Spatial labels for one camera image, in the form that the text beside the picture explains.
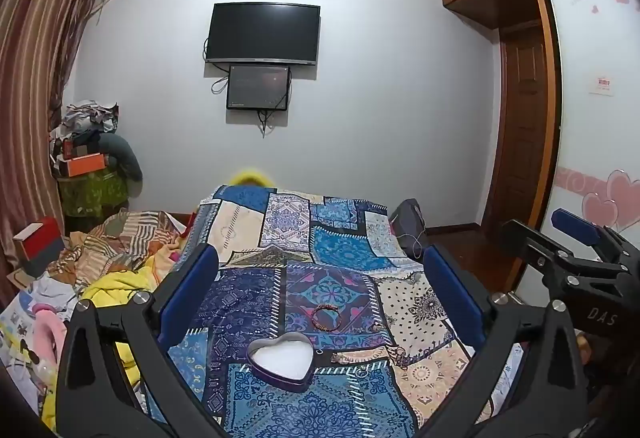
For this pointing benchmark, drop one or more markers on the silver earring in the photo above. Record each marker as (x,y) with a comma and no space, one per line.
(400,356)

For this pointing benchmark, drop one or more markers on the blue patchwork blanket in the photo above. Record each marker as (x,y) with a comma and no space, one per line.
(340,258)

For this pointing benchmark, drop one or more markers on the yellow blanket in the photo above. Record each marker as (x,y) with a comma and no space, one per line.
(112,289)

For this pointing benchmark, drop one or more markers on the striped brown curtain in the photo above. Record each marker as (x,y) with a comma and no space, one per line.
(30,68)

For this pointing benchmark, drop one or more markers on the person's right forearm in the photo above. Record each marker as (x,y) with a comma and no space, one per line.
(583,342)

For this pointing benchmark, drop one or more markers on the purple heart-shaped tin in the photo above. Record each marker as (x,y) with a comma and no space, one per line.
(280,359)

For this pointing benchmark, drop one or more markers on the grey bag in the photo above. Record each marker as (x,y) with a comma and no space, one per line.
(407,216)

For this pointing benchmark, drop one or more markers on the red box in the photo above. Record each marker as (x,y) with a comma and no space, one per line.
(42,243)

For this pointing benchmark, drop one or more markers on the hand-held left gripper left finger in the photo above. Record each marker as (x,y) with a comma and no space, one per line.
(192,288)

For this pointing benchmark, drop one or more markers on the white sliding door pink hearts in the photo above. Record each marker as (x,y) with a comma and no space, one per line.
(585,128)

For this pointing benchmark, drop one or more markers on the pink cloth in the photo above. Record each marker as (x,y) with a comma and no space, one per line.
(47,335)

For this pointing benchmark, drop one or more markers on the wooden door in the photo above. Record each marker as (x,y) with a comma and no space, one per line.
(522,128)

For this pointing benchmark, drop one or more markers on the pile of clothes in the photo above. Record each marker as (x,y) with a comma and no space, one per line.
(90,118)

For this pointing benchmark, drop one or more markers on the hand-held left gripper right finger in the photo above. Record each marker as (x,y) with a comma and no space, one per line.
(450,298)

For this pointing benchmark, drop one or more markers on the small black monitor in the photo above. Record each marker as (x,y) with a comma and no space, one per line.
(257,87)

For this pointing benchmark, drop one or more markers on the white printed sheet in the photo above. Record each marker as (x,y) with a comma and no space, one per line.
(20,323)

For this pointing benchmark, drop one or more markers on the orange box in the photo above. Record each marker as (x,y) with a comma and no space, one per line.
(86,165)

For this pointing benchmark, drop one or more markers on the yellow cushion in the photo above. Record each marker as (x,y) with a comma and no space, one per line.
(252,178)

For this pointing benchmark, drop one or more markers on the black wall television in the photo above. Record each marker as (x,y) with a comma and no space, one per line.
(262,33)

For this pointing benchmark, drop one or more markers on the grey pillow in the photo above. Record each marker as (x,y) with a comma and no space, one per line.
(124,155)

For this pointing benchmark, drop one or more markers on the orange striped quilt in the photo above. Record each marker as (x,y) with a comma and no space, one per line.
(130,230)

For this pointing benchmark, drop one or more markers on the green box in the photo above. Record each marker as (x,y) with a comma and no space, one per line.
(92,193)

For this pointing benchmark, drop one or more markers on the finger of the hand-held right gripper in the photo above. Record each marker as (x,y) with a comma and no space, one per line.
(575,224)
(527,240)

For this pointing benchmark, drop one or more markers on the red and white sticker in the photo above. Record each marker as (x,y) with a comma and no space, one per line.
(602,85)

